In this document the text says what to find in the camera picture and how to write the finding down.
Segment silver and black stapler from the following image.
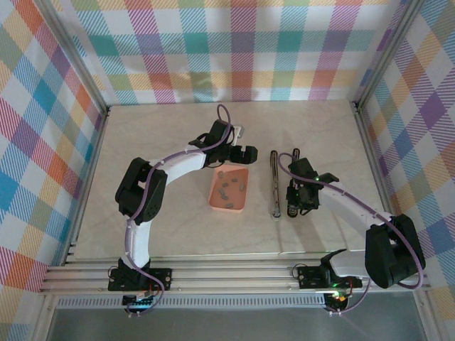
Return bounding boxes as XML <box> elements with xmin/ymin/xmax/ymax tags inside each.
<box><xmin>269</xmin><ymin>149</ymin><xmax>283</xmax><ymax>222</ymax></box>

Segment orange plastic tray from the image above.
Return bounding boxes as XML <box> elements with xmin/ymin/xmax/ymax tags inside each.
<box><xmin>208</xmin><ymin>165</ymin><xmax>250</xmax><ymax>215</ymax></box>

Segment small green circuit board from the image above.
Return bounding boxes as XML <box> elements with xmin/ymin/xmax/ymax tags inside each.
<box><xmin>122</xmin><ymin>293</ymin><xmax>157</xmax><ymax>313</ymax></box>
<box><xmin>325</xmin><ymin>290</ymin><xmax>351</xmax><ymax>310</ymax></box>

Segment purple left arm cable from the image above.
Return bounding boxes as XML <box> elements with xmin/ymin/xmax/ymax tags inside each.
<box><xmin>124</xmin><ymin>104</ymin><xmax>238</xmax><ymax>316</ymax></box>

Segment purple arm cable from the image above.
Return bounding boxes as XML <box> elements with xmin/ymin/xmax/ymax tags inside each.
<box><xmin>277</xmin><ymin>152</ymin><xmax>427</xmax><ymax>316</ymax></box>
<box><xmin>124</xmin><ymin>104</ymin><xmax>238</xmax><ymax>316</ymax></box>

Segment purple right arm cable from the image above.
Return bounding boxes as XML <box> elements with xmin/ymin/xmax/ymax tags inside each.
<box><xmin>277</xmin><ymin>152</ymin><xmax>427</xmax><ymax>316</ymax></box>

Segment aluminium side rail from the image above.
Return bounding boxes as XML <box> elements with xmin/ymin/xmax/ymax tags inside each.
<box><xmin>351</xmin><ymin>102</ymin><xmax>410</xmax><ymax>262</ymax></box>
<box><xmin>60</xmin><ymin>104</ymin><xmax>112</xmax><ymax>266</ymax></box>

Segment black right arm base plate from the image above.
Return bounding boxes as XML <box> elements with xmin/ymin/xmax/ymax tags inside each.
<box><xmin>296</xmin><ymin>264</ymin><xmax>363</xmax><ymax>289</ymax></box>

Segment aluminium cross rail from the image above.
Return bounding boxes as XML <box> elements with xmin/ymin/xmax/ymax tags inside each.
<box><xmin>38</xmin><ymin>256</ymin><xmax>432</xmax><ymax>296</ymax></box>

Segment slotted grey cable duct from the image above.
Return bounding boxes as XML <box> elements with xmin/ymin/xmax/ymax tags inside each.
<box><xmin>56</xmin><ymin>297</ymin><xmax>326</xmax><ymax>309</ymax></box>

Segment aluminium corner post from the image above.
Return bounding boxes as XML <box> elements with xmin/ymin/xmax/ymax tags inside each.
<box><xmin>41</xmin><ymin>0</ymin><xmax>111</xmax><ymax>118</ymax></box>
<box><xmin>353</xmin><ymin>0</ymin><xmax>427</xmax><ymax>111</ymax></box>

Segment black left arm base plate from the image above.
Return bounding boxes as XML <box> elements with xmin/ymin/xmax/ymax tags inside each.
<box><xmin>108</xmin><ymin>268</ymin><xmax>173</xmax><ymax>293</ymax></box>

